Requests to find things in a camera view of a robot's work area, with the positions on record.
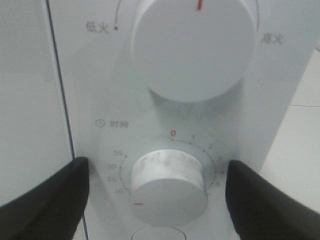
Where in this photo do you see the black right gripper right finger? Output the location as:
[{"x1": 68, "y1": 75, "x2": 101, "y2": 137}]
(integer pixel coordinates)
[{"x1": 225, "y1": 160, "x2": 320, "y2": 240}]

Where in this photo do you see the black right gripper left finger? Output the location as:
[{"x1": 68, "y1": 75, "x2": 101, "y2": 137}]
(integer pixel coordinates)
[{"x1": 0, "y1": 157, "x2": 90, "y2": 240}]

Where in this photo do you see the white microwave knob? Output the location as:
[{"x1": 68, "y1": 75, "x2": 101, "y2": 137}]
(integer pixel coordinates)
[
  {"x1": 130, "y1": 0, "x2": 259, "y2": 102},
  {"x1": 130, "y1": 149, "x2": 208, "y2": 226}
]

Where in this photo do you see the white microwave oven body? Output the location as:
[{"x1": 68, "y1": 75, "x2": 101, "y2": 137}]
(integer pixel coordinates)
[{"x1": 49, "y1": 0, "x2": 320, "y2": 240}]

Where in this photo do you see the white microwave door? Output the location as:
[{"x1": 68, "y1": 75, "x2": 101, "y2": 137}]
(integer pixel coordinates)
[{"x1": 0, "y1": 0, "x2": 72, "y2": 205}]

